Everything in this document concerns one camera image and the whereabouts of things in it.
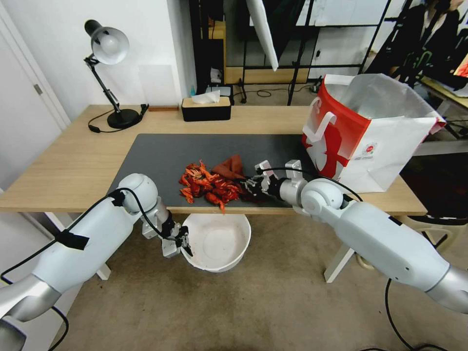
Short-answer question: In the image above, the dark clothing on rack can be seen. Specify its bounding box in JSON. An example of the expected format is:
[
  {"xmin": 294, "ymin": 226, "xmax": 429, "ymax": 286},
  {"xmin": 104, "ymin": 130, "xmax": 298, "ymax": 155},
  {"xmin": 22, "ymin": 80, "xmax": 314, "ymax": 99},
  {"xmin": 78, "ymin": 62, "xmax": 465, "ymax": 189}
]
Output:
[{"xmin": 372, "ymin": 0, "xmax": 468, "ymax": 92}]

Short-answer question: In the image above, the white tissue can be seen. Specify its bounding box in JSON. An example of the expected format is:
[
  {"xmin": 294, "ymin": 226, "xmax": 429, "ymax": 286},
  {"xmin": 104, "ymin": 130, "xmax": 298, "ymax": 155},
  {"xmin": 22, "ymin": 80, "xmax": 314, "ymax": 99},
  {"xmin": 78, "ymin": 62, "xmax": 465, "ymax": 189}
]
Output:
[{"xmin": 191, "ymin": 89, "xmax": 221, "ymax": 105}]

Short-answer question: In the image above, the black metal rack frame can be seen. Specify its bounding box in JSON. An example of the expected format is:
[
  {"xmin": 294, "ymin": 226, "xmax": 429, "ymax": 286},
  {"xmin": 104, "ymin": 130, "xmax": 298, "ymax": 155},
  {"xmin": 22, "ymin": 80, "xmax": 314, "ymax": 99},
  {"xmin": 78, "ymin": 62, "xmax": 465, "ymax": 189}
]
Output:
[{"xmin": 188, "ymin": 0, "xmax": 394, "ymax": 107}]

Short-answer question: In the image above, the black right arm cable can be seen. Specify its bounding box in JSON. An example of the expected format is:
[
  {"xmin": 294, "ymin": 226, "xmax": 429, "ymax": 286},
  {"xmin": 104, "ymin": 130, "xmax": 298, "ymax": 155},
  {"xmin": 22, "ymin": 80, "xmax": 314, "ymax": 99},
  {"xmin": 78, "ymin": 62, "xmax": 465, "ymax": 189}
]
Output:
[{"xmin": 261, "ymin": 167, "xmax": 468, "ymax": 351}]

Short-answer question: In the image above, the red white takeout bag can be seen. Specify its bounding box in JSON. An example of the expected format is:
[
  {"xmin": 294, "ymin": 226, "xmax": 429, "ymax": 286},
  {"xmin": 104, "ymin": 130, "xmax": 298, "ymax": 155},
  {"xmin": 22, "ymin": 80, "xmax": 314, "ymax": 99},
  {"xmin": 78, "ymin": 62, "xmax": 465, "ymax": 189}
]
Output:
[{"xmin": 301, "ymin": 74, "xmax": 448, "ymax": 194}]

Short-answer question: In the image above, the dark grey table mat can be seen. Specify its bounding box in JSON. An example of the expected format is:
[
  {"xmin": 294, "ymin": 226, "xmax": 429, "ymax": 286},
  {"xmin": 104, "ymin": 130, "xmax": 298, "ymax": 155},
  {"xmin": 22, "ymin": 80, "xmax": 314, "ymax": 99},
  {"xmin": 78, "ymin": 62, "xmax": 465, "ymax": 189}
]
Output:
[{"xmin": 106, "ymin": 133, "xmax": 316, "ymax": 215}]

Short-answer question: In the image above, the dark red cloth towel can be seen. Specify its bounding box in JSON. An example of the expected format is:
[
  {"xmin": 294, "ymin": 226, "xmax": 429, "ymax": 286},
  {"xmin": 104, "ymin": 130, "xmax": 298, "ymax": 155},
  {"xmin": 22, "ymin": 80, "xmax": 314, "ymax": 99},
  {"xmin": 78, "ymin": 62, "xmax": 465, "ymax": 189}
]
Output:
[{"xmin": 212, "ymin": 154, "xmax": 272, "ymax": 204}]

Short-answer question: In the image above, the black tissue box wooden lid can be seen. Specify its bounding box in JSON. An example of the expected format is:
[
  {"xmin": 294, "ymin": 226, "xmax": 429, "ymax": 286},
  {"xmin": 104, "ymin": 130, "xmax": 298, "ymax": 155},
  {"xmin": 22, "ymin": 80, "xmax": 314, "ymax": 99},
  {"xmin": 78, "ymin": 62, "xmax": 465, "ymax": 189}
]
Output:
[{"xmin": 181, "ymin": 96, "xmax": 233, "ymax": 122}]

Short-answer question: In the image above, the black lamp power cable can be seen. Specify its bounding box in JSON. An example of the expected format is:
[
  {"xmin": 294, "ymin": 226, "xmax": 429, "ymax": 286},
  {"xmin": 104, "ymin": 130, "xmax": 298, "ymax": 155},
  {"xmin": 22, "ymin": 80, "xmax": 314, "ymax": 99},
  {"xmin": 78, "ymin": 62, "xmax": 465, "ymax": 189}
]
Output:
[{"xmin": 87, "ymin": 103, "xmax": 150, "ymax": 134}]

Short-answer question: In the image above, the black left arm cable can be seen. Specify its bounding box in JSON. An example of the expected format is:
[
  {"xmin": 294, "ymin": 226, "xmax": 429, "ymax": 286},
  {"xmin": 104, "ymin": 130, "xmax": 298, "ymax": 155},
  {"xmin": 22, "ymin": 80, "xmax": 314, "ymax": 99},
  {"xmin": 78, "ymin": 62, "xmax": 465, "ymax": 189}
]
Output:
[{"xmin": 0, "ymin": 187, "xmax": 183, "ymax": 351}]

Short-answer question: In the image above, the white foam board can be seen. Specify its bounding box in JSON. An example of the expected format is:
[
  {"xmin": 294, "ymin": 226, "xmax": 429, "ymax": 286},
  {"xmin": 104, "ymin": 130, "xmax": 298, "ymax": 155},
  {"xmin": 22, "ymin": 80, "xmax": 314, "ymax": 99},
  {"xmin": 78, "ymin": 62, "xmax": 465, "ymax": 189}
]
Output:
[{"xmin": 245, "ymin": 0, "xmax": 281, "ymax": 72}]

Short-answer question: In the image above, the black desk lamp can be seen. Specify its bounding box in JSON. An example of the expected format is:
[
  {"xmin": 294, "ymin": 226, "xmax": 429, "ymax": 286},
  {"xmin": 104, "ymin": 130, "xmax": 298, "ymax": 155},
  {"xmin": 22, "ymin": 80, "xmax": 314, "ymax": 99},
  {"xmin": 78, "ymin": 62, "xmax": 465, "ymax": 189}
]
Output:
[{"xmin": 83, "ymin": 19, "xmax": 142, "ymax": 130}]

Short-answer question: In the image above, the light wooden cabinet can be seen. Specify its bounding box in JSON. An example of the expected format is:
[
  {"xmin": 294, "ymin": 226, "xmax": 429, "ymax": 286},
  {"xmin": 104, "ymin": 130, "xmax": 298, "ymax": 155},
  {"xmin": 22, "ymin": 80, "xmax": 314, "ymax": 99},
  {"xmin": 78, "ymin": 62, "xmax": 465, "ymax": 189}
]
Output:
[{"xmin": 208, "ymin": 20, "xmax": 311, "ymax": 85}]

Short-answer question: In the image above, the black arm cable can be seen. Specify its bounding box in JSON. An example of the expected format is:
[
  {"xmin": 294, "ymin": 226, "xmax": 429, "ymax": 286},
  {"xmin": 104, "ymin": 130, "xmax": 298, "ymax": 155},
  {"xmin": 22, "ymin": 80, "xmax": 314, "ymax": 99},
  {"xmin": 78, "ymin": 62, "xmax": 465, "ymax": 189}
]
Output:
[
  {"xmin": 261, "ymin": 167, "xmax": 468, "ymax": 351},
  {"xmin": 0, "ymin": 187, "xmax": 183, "ymax": 351}
]

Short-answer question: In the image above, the white round plastic container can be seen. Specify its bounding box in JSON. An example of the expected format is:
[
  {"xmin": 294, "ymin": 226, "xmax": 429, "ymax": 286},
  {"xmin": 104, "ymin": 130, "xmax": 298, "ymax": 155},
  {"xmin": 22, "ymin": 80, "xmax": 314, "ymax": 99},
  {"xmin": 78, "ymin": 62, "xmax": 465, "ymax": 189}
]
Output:
[{"xmin": 180, "ymin": 213, "xmax": 252, "ymax": 273}]

